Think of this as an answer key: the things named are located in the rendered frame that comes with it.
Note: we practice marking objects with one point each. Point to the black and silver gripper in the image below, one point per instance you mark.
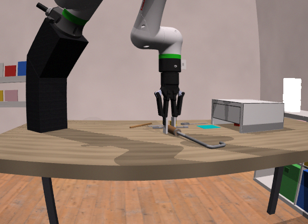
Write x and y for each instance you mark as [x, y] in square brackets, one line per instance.
[169, 89]

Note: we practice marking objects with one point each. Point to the steel hook with wooden handle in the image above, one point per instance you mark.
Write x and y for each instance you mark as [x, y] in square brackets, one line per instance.
[177, 132]

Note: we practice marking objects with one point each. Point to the small grey cabinet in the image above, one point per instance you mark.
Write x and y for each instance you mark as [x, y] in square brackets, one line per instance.
[252, 117]

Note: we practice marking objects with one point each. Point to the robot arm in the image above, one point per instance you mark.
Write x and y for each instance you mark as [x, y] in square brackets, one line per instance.
[146, 32]

